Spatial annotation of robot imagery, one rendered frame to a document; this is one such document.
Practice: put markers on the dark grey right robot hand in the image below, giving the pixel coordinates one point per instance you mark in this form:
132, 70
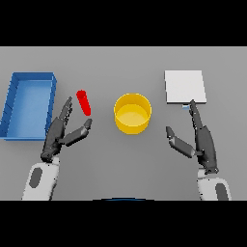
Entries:
203, 141

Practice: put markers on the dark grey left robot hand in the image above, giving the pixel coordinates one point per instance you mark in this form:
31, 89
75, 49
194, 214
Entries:
55, 135

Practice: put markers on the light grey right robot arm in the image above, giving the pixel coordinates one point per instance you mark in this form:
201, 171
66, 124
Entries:
213, 188

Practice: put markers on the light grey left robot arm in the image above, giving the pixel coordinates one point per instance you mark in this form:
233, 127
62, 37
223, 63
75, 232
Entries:
41, 180

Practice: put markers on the red beaker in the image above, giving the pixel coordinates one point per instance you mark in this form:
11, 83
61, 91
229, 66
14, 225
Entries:
84, 102

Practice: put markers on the pale square measuring scale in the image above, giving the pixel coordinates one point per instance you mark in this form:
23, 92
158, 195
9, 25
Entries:
185, 87

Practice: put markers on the yellow bowl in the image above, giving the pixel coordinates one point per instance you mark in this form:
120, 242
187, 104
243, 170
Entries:
132, 113

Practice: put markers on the blue tray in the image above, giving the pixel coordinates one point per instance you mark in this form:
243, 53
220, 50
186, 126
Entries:
28, 106

